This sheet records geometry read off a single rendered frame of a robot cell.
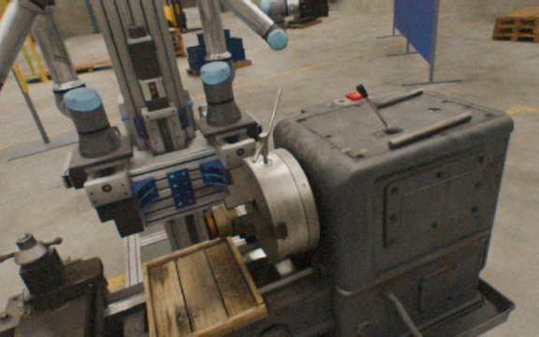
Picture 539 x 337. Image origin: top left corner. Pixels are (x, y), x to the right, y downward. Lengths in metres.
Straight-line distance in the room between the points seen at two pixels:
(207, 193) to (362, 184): 0.86
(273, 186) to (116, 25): 0.95
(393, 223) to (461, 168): 0.25
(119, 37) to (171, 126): 0.39
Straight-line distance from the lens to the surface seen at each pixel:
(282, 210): 0.93
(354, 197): 0.92
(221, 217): 1.02
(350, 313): 1.20
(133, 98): 1.65
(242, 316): 1.04
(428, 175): 1.07
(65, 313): 1.17
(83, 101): 1.47
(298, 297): 1.11
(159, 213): 1.63
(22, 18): 1.44
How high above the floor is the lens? 1.68
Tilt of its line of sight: 27 degrees down
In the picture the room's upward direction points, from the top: 8 degrees counter-clockwise
